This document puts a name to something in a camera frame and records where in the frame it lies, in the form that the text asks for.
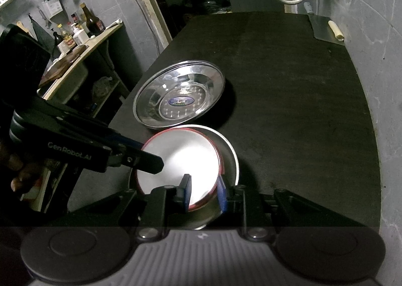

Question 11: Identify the clear plastic bag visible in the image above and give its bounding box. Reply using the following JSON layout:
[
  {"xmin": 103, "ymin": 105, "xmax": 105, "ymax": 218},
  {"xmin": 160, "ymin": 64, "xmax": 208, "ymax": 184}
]
[{"xmin": 92, "ymin": 75, "xmax": 114, "ymax": 102}]

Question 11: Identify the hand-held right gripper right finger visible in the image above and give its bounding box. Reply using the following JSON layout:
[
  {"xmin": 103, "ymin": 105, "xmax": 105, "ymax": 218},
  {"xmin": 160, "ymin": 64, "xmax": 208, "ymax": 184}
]
[{"xmin": 216, "ymin": 175, "xmax": 369, "ymax": 229}]

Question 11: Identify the steel cleaver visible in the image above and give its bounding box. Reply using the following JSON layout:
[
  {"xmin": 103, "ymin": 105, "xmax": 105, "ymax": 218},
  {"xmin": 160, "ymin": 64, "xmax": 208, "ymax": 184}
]
[{"xmin": 303, "ymin": 2, "xmax": 346, "ymax": 44}]

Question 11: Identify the stainless steel plate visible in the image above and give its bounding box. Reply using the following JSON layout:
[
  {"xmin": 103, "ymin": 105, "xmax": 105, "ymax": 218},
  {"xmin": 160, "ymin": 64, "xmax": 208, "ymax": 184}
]
[{"xmin": 132, "ymin": 59, "xmax": 226, "ymax": 130}]

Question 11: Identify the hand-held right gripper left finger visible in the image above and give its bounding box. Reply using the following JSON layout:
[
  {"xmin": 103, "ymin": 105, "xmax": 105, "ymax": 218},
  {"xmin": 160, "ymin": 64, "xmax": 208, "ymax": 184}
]
[{"xmin": 63, "ymin": 174, "xmax": 193, "ymax": 228}]

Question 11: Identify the brown glass bottle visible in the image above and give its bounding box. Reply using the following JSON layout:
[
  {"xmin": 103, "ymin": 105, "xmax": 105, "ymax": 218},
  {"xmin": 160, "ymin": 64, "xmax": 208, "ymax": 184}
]
[{"xmin": 79, "ymin": 2, "xmax": 106, "ymax": 36}]

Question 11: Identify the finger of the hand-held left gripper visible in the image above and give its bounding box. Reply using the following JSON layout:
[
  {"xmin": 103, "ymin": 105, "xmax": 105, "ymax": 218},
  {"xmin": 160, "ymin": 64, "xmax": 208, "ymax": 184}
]
[
  {"xmin": 107, "ymin": 146, "xmax": 165, "ymax": 176},
  {"xmin": 107, "ymin": 129, "xmax": 145, "ymax": 151}
]

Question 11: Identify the white pump bottle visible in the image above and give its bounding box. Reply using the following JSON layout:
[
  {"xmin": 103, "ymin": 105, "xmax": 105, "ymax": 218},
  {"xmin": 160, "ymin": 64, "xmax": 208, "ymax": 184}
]
[{"xmin": 72, "ymin": 23, "xmax": 87, "ymax": 45}]

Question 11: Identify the red-rimmed white bowl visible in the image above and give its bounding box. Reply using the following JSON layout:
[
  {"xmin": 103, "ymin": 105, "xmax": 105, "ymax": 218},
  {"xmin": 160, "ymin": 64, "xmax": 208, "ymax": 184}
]
[{"xmin": 134, "ymin": 128, "xmax": 224, "ymax": 212}]

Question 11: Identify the wooden counter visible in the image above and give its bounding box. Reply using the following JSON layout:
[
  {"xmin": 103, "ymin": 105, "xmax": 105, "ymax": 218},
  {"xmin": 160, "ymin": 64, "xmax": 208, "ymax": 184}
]
[{"xmin": 37, "ymin": 23, "xmax": 124, "ymax": 102}]

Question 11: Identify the cream wooden handle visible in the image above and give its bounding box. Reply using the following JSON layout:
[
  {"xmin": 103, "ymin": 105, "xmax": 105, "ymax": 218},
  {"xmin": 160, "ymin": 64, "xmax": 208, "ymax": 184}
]
[{"xmin": 327, "ymin": 20, "xmax": 345, "ymax": 42}]

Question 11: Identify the wooden door frame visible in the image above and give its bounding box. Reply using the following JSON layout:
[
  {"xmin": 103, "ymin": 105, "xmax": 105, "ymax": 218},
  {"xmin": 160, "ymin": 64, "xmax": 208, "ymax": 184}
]
[{"xmin": 125, "ymin": 0, "xmax": 173, "ymax": 52}]

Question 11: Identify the person's left hand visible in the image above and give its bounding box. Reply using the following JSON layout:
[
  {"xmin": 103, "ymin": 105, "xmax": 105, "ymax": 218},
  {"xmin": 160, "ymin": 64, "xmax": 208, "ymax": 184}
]
[{"xmin": 0, "ymin": 143, "xmax": 44, "ymax": 194}]

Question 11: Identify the wooden cutting board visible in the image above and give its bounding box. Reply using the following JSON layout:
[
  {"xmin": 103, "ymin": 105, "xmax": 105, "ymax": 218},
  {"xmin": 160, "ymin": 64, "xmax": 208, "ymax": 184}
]
[{"xmin": 40, "ymin": 44, "xmax": 87, "ymax": 86}]

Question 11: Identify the black hanging cloth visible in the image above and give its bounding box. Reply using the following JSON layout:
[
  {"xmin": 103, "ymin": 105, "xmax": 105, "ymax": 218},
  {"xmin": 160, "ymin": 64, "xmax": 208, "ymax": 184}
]
[{"xmin": 28, "ymin": 13, "xmax": 56, "ymax": 52}]

